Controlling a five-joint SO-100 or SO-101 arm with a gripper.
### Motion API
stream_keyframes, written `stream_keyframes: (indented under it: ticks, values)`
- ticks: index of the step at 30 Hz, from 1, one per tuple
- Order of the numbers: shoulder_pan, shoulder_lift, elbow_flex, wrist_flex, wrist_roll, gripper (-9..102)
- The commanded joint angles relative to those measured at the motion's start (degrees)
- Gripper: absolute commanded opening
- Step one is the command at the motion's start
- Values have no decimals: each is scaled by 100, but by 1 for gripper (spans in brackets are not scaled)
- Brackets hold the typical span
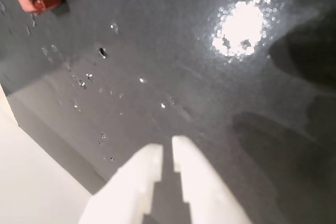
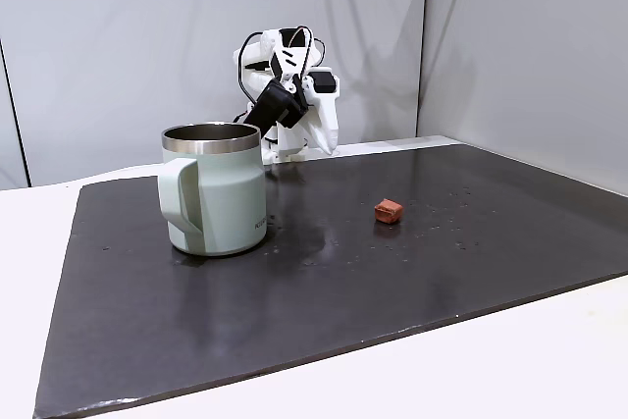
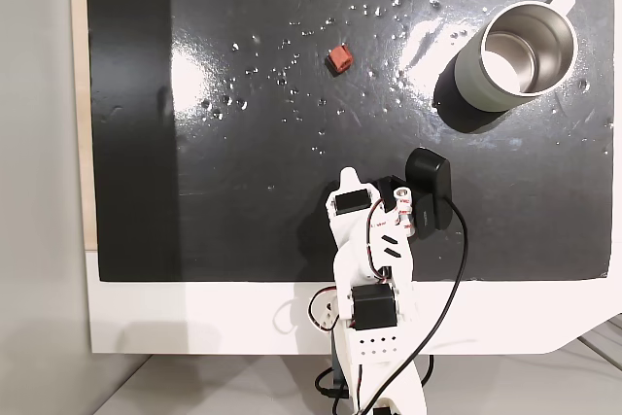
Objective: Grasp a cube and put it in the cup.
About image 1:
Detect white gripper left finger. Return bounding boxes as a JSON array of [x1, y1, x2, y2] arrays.
[[78, 143, 163, 224]]

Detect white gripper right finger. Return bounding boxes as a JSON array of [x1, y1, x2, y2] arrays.
[[172, 136, 253, 224]]

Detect black table mat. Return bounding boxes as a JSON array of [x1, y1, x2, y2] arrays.
[[0, 0, 336, 224]]

